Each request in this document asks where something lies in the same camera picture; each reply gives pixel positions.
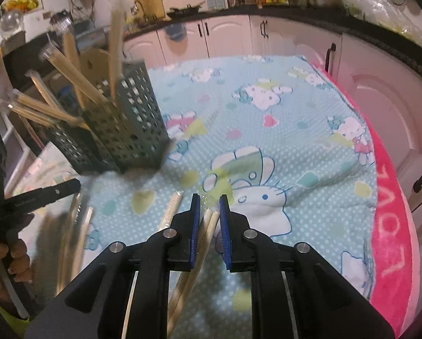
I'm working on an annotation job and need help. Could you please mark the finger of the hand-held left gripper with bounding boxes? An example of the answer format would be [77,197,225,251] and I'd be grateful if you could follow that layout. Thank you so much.
[5,178,82,213]

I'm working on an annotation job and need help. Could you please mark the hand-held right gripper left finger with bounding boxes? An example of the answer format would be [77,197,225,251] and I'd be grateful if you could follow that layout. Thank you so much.
[24,194,202,339]

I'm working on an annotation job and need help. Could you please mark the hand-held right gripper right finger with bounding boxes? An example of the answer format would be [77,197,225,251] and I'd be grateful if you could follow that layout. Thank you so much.
[219,194,391,339]

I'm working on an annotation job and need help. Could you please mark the grey-green plastic utensil holder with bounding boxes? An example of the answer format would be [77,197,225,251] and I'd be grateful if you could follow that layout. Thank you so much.
[43,47,171,176]

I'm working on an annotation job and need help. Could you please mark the person's left forearm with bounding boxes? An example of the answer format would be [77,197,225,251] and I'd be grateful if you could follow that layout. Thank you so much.
[0,296,31,330]

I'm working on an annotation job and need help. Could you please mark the person's left hand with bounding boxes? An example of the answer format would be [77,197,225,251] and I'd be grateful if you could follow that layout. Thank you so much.
[0,238,34,301]

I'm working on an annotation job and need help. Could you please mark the white plastic drawer unit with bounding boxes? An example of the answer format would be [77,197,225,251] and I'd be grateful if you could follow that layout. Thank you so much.
[0,105,39,192]

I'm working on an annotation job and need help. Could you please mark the blue cartoon printed blanket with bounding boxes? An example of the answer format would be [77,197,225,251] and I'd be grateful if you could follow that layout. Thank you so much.
[6,55,385,339]

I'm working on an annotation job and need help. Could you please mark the black microwave oven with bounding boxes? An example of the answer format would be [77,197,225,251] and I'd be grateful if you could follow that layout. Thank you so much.
[2,32,70,79]

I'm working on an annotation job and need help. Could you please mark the clear glass bowl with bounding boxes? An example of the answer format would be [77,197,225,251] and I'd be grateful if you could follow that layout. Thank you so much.
[0,9,25,38]

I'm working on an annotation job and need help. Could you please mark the dark blender jug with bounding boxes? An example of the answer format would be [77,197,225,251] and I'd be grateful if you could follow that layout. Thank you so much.
[50,10,74,33]

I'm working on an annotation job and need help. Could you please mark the pink blanket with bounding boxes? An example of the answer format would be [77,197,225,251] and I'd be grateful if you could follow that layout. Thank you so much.
[311,60,422,338]

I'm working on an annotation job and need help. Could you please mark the blue storage box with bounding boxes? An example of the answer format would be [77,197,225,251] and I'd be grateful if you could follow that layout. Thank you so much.
[73,19,106,40]

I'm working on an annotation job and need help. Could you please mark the blue round cabinet sticker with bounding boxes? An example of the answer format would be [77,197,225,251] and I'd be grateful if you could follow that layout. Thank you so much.
[165,25,189,42]

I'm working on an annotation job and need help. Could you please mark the black wok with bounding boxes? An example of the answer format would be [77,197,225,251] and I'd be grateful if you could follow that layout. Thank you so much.
[166,2,205,17]

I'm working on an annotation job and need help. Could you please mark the rectangular wooden cutting board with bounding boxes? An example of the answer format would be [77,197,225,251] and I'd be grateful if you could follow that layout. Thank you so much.
[133,0,165,17]

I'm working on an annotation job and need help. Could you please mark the black kitchen countertop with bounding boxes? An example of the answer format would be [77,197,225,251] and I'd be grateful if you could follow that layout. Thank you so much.
[123,3,422,90]

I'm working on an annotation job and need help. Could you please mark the clear plastic bag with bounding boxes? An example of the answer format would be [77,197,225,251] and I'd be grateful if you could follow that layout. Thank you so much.
[338,0,422,49]

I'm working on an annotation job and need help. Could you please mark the fruit wall picture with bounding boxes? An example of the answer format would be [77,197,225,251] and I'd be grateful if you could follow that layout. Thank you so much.
[1,0,44,13]

